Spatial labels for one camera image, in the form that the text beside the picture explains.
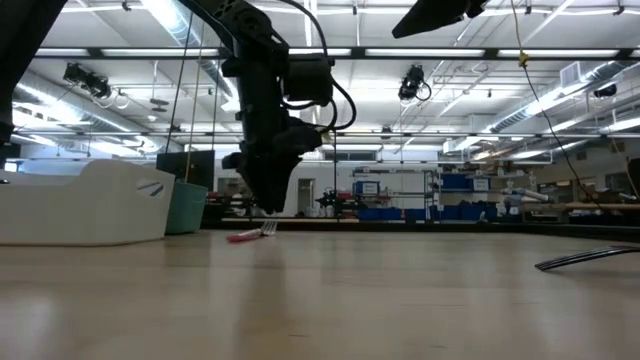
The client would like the red-handled silver fork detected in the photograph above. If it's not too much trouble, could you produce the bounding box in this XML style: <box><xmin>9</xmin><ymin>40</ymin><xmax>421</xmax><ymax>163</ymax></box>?
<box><xmin>226</xmin><ymin>219</ymin><xmax>279</xmax><ymax>244</ymax></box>

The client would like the wooden workbench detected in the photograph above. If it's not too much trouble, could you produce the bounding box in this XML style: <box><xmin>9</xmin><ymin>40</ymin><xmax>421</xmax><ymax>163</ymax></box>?
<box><xmin>519</xmin><ymin>201</ymin><xmax>640</xmax><ymax>212</ymax></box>

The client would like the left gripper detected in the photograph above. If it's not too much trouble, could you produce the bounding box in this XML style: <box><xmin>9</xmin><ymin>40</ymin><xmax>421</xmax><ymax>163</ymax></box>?
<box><xmin>222</xmin><ymin>47</ymin><xmax>324</xmax><ymax>216</ymax></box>

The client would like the white pipe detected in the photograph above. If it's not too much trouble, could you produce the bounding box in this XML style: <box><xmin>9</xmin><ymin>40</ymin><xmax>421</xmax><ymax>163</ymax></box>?
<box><xmin>502</xmin><ymin>187</ymin><xmax>551</xmax><ymax>203</ymax></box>

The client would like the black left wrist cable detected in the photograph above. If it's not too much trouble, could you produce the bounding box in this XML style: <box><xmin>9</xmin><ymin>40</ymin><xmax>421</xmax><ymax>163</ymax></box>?
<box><xmin>277</xmin><ymin>0</ymin><xmax>358</xmax><ymax>134</ymax></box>

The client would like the black monitor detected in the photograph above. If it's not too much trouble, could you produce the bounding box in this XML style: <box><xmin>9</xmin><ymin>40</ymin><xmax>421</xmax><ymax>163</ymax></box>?
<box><xmin>155</xmin><ymin>149</ymin><xmax>216</xmax><ymax>192</ymax></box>

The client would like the white plastic bin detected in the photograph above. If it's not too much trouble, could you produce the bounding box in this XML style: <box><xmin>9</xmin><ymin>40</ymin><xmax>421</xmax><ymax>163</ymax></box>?
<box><xmin>0</xmin><ymin>158</ymin><xmax>176</xmax><ymax>247</ymax></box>

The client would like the black hanging cable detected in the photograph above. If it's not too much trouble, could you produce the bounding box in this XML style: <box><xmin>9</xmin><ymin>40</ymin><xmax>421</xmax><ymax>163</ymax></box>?
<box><xmin>164</xmin><ymin>12</ymin><xmax>194</xmax><ymax>154</ymax></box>
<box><xmin>210</xmin><ymin>29</ymin><xmax>224</xmax><ymax>151</ymax></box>

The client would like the black table frame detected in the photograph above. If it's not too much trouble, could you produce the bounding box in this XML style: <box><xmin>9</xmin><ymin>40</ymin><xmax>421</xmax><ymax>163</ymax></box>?
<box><xmin>202</xmin><ymin>217</ymin><xmax>640</xmax><ymax>244</ymax></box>

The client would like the teal plastic bin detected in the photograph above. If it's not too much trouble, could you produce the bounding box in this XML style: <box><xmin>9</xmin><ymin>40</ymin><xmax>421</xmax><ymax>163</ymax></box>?
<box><xmin>164</xmin><ymin>181</ymin><xmax>209</xmax><ymax>236</ymax></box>

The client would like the black cable with yellow tag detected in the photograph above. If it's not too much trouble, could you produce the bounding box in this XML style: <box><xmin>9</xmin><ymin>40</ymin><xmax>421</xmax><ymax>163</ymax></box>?
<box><xmin>509</xmin><ymin>0</ymin><xmax>604</xmax><ymax>211</ymax></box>

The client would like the blue storage bin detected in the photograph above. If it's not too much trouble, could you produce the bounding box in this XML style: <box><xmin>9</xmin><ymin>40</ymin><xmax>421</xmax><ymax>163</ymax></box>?
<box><xmin>355</xmin><ymin>207</ymin><xmax>427</xmax><ymax>222</ymax></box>
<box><xmin>352</xmin><ymin>180</ymin><xmax>381</xmax><ymax>197</ymax></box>
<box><xmin>441</xmin><ymin>173</ymin><xmax>491</xmax><ymax>192</ymax></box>
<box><xmin>439</xmin><ymin>203</ymin><xmax>500</xmax><ymax>222</ymax></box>

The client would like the black overhead camera with cable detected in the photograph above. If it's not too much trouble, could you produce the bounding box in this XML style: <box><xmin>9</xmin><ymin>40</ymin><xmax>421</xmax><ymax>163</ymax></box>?
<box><xmin>397</xmin><ymin>63</ymin><xmax>433</xmax><ymax>104</ymax></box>

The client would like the black metal fork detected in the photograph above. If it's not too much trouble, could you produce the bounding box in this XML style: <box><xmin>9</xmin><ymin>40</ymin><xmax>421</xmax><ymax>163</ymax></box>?
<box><xmin>533</xmin><ymin>245</ymin><xmax>640</xmax><ymax>272</ymax></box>

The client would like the black frame bar with lights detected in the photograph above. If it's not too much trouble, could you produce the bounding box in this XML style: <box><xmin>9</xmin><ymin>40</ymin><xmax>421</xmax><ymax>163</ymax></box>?
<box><xmin>34</xmin><ymin>46</ymin><xmax>640</xmax><ymax>62</ymax></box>

